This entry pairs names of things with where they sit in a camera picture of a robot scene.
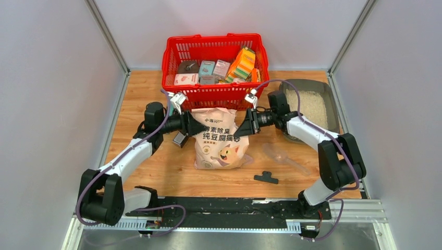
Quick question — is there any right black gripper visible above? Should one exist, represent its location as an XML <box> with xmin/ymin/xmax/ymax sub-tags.
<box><xmin>233</xmin><ymin>108</ymin><xmax>276</xmax><ymax>138</ymax></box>

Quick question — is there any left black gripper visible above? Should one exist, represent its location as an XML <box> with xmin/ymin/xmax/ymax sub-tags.
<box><xmin>158</xmin><ymin>106</ymin><xmax>208</xmax><ymax>137</ymax></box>

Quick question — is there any pink cat litter bag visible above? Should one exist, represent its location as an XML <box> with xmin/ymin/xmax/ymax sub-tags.
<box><xmin>191</xmin><ymin>108</ymin><xmax>253</xmax><ymax>170</ymax></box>

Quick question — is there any clear plastic scoop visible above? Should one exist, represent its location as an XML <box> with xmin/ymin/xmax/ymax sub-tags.
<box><xmin>262</xmin><ymin>143</ymin><xmax>311</xmax><ymax>176</ymax></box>

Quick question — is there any black bag clip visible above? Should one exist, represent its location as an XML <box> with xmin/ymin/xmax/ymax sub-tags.
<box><xmin>254</xmin><ymin>171</ymin><xmax>279</xmax><ymax>184</ymax></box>

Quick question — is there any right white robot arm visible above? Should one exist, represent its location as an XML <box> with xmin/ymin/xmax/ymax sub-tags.
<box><xmin>234</xmin><ymin>91</ymin><xmax>366</xmax><ymax>218</ymax></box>

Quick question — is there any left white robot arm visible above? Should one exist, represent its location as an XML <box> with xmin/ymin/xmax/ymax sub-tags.
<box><xmin>75</xmin><ymin>102</ymin><xmax>208</xmax><ymax>226</ymax></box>

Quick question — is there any black rectangular box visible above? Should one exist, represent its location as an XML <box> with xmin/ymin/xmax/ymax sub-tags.
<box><xmin>173</xmin><ymin>131</ymin><xmax>189</xmax><ymax>148</ymax></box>

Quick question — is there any pink white box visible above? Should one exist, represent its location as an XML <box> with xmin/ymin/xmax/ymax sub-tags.
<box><xmin>174</xmin><ymin>73</ymin><xmax>199</xmax><ymax>86</ymax></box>

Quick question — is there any teal small box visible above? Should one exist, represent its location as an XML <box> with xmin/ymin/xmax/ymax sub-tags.
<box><xmin>199</xmin><ymin>60</ymin><xmax>216</xmax><ymax>76</ymax></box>

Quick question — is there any grey pink small box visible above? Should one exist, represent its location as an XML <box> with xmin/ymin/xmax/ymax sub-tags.
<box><xmin>212</xmin><ymin>59</ymin><xmax>230</xmax><ymax>79</ymax></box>

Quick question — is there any grey litter box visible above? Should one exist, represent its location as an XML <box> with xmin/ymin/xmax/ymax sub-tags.
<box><xmin>279</xmin><ymin>79</ymin><xmax>341</xmax><ymax>133</ymax></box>

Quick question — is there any orange item in basket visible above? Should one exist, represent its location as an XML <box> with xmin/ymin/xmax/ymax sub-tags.
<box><xmin>250</xmin><ymin>68</ymin><xmax>261</xmax><ymax>82</ymax></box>

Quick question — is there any red plastic shopping basket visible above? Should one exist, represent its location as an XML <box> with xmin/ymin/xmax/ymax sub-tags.
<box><xmin>162</xmin><ymin>33</ymin><xmax>269</xmax><ymax>110</ymax></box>

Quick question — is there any brown round tin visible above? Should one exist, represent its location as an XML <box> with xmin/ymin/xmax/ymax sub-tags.
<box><xmin>177</xmin><ymin>60</ymin><xmax>200</xmax><ymax>74</ymax></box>

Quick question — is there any orange striped sponge pack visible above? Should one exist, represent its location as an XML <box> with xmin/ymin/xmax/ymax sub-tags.
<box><xmin>225</xmin><ymin>46</ymin><xmax>256</xmax><ymax>83</ymax></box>

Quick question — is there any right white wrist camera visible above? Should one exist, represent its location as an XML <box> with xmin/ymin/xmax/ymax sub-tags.
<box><xmin>244</xmin><ymin>89</ymin><xmax>258</xmax><ymax>109</ymax></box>

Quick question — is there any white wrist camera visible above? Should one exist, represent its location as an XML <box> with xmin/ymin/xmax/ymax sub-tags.
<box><xmin>169</xmin><ymin>92</ymin><xmax>188</xmax><ymax>115</ymax></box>
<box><xmin>244</xmin><ymin>89</ymin><xmax>258</xmax><ymax>109</ymax></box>

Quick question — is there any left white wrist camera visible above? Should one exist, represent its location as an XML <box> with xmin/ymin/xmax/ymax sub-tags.
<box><xmin>169</xmin><ymin>92</ymin><xmax>188</xmax><ymax>115</ymax></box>

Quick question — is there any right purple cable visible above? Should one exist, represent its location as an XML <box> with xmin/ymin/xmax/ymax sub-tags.
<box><xmin>253</xmin><ymin>79</ymin><xmax>362</xmax><ymax>242</ymax></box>

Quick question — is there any purple cable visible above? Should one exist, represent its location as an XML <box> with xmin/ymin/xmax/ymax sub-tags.
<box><xmin>253</xmin><ymin>79</ymin><xmax>362</xmax><ymax>242</ymax></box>
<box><xmin>75</xmin><ymin>89</ymin><xmax>187</xmax><ymax>246</ymax></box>

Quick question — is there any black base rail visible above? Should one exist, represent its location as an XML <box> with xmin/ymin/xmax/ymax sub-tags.
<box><xmin>120</xmin><ymin>196</ymin><xmax>332</xmax><ymax>234</ymax></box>

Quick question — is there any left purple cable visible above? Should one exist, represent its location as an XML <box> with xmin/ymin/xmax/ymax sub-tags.
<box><xmin>75</xmin><ymin>89</ymin><xmax>187</xmax><ymax>246</ymax></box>

